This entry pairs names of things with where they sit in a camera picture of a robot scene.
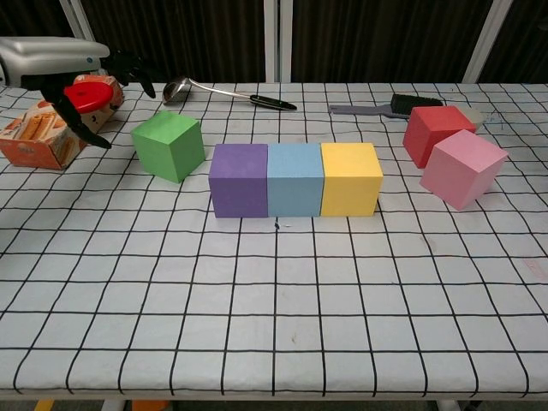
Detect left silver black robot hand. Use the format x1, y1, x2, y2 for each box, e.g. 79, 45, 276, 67
0, 36, 157, 150

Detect green foam cube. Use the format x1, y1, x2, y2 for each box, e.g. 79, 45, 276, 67
129, 110, 206, 185

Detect purple foam cube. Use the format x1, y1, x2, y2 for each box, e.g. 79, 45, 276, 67
208, 143, 271, 220

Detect light blue foam cube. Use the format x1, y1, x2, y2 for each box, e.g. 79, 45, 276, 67
266, 143, 325, 217

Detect yellow foam cube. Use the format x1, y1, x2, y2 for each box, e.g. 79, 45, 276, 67
319, 142, 384, 217

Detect red foam cube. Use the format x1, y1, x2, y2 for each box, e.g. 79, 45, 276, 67
402, 105, 478, 170

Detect pink foam cube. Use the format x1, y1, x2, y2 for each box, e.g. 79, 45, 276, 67
419, 128, 509, 212

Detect dark pleated curtain panel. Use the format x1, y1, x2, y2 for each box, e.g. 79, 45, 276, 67
0, 0, 92, 85
290, 0, 490, 83
478, 0, 548, 83
80, 0, 266, 83

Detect red round plastic lid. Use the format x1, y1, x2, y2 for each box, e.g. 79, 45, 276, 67
63, 81, 116, 116

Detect orange snack box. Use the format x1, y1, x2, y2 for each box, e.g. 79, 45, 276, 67
0, 73, 126, 171

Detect white black grid tablecloth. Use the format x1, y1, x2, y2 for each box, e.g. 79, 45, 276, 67
0, 80, 548, 396

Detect grey brush black bristles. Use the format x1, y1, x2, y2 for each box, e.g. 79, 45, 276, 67
328, 93, 444, 120

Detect small white jar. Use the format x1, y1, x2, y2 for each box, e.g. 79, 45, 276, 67
457, 106, 485, 129

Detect white slanted frame post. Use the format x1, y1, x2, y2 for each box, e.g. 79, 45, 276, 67
58, 0, 109, 82
462, 0, 513, 83

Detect steel ladle black handle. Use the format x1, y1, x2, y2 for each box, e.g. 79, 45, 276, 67
162, 75, 298, 112

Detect white table frame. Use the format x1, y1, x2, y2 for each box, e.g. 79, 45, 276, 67
102, 398, 483, 411

